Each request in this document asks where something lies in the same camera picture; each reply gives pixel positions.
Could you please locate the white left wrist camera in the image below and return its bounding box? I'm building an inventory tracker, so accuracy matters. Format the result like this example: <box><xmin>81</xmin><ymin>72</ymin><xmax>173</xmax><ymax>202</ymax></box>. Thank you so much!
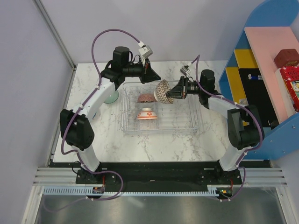
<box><xmin>139</xmin><ymin>45</ymin><xmax>153</xmax><ymax>63</ymax></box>

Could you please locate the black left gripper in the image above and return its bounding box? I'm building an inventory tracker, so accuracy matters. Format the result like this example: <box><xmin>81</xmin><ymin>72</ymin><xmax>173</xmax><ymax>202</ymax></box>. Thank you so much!
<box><xmin>123</xmin><ymin>57</ymin><xmax>161</xmax><ymax>85</ymax></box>

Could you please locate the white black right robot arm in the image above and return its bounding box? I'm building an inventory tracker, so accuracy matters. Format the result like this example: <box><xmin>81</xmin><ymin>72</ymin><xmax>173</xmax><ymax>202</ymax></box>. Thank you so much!
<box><xmin>165</xmin><ymin>69</ymin><xmax>264</xmax><ymax>184</ymax></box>

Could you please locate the brown lattice pattern bowl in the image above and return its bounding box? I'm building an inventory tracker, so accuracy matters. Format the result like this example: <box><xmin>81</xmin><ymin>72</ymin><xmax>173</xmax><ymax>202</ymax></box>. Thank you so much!
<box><xmin>154</xmin><ymin>79</ymin><xmax>174</xmax><ymax>104</ymax></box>

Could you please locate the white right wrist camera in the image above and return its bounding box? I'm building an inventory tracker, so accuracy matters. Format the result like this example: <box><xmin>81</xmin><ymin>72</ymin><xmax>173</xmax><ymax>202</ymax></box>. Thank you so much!
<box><xmin>180</xmin><ymin>65</ymin><xmax>191</xmax><ymax>77</ymax></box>

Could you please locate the red christmas tin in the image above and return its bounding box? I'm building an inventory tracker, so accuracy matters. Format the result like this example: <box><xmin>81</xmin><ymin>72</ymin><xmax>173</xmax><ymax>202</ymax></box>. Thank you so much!
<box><xmin>280</xmin><ymin>66</ymin><xmax>299</xmax><ymax>111</ymax></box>

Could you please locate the black board with markers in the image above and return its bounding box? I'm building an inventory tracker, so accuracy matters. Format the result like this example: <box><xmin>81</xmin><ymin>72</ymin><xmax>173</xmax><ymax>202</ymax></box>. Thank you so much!
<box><xmin>238</xmin><ymin>68</ymin><xmax>279</xmax><ymax>129</ymax></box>

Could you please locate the red floral pattern bowl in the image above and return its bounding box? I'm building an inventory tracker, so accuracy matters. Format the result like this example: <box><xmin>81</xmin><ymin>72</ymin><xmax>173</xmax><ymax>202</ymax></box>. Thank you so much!
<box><xmin>137</xmin><ymin>93</ymin><xmax>157</xmax><ymax>103</ymax></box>

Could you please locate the aluminium rail frame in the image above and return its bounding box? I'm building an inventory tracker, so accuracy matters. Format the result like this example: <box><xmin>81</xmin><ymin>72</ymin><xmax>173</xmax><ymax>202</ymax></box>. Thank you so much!
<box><xmin>22</xmin><ymin>168</ymin><xmax>299</xmax><ymax>224</ymax></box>

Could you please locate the aluminium corner post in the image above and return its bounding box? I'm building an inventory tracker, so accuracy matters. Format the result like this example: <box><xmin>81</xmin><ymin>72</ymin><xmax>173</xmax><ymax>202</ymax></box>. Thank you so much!
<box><xmin>32</xmin><ymin>0</ymin><xmax>76</xmax><ymax>71</ymax></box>

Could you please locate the blue toy shelf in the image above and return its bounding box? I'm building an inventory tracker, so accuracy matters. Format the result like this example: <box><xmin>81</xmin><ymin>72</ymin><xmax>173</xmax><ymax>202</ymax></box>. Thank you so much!
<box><xmin>219</xmin><ymin>0</ymin><xmax>299</xmax><ymax>160</ymax></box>

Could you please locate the dark red box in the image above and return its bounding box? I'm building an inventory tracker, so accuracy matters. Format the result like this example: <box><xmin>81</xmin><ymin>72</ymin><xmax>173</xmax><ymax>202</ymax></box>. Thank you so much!
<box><xmin>274</xmin><ymin>49</ymin><xmax>299</xmax><ymax>69</ymax></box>

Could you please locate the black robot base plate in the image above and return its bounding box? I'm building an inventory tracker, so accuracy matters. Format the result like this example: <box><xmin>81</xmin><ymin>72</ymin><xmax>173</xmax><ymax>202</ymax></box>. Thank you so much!
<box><xmin>76</xmin><ymin>161</ymin><xmax>242</xmax><ymax>191</ymax></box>

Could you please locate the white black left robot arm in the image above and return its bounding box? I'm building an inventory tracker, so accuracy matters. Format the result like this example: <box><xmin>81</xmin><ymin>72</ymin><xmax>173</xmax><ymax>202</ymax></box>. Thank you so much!
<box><xmin>60</xmin><ymin>44</ymin><xmax>161</xmax><ymax>183</ymax></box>

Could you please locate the orange white floral bowl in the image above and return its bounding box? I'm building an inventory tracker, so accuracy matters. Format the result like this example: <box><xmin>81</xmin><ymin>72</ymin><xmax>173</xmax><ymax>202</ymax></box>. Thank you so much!
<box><xmin>136</xmin><ymin>108</ymin><xmax>158</xmax><ymax>120</ymax></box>

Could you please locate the pale green glazed bowl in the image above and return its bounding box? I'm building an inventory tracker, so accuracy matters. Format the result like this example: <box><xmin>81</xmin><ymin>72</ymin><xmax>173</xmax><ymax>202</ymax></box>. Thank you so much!
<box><xmin>104</xmin><ymin>91</ymin><xmax>119</xmax><ymax>104</ymax></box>

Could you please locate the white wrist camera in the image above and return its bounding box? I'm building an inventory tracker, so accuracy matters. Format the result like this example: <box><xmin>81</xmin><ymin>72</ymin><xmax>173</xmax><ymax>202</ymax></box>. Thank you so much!
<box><xmin>139</xmin><ymin>45</ymin><xmax>153</xmax><ymax>63</ymax></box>
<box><xmin>180</xmin><ymin>65</ymin><xmax>191</xmax><ymax>77</ymax></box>

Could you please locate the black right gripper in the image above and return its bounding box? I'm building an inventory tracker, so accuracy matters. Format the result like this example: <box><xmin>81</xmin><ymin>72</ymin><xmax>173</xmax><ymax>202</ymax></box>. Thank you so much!
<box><xmin>165</xmin><ymin>77</ymin><xmax>204</xmax><ymax>99</ymax></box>

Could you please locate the white slotted cable duct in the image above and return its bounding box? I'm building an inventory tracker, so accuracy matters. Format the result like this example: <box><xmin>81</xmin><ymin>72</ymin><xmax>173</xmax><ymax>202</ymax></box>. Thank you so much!
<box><xmin>43</xmin><ymin>186</ymin><xmax>232</xmax><ymax>196</ymax></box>

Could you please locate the clear wire dish rack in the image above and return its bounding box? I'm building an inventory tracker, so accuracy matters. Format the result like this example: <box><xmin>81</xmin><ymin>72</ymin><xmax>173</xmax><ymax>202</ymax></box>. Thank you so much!
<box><xmin>121</xmin><ymin>81</ymin><xmax>199</xmax><ymax>134</ymax></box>

